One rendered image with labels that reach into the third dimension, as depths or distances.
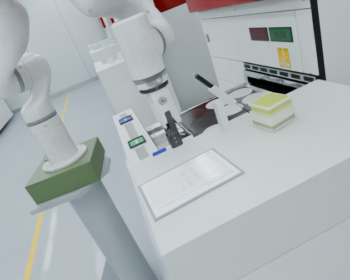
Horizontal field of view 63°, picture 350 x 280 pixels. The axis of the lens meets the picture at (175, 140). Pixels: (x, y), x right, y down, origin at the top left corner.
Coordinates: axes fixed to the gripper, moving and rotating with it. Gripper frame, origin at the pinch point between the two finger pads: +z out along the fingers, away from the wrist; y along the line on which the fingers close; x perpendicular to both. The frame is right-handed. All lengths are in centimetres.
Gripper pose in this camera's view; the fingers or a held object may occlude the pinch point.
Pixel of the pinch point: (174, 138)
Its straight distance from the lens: 76.3
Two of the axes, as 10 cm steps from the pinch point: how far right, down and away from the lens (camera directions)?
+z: 3.3, 8.4, 4.4
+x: -9.0, 4.2, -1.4
